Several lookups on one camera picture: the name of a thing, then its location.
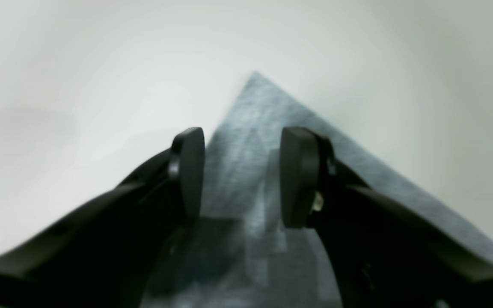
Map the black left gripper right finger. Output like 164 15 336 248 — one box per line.
280 127 493 308

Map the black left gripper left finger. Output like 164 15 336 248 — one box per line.
0 127 205 308

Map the grey T-shirt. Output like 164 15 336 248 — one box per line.
141 73 493 308

